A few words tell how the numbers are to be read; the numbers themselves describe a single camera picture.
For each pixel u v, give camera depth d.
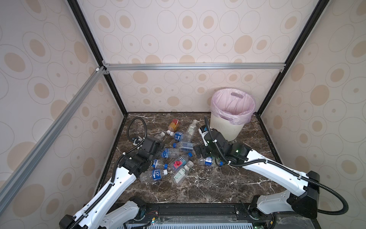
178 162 0.86
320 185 0.39
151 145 0.54
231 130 0.92
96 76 0.83
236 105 1.01
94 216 0.39
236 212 0.74
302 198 0.41
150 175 0.81
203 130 0.64
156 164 0.88
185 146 0.94
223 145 0.53
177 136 0.99
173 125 1.06
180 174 0.81
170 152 0.91
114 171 0.46
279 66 0.90
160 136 1.04
